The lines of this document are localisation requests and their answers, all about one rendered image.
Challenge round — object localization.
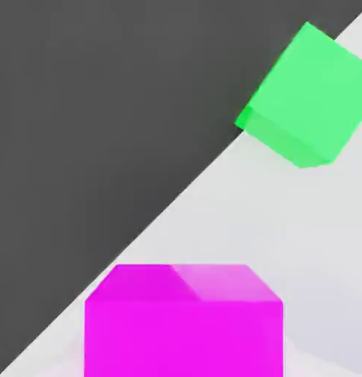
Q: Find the small magenta cube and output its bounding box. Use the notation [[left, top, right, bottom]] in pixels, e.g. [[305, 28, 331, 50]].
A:
[[83, 264, 285, 377]]

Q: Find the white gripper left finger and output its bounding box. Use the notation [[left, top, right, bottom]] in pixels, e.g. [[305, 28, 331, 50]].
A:
[[27, 334, 86, 377]]

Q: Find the small green cube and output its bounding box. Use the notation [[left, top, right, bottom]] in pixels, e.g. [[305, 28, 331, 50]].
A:
[[233, 21, 362, 169]]

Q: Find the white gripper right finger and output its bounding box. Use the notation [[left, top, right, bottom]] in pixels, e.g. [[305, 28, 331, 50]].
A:
[[282, 335, 358, 377]]

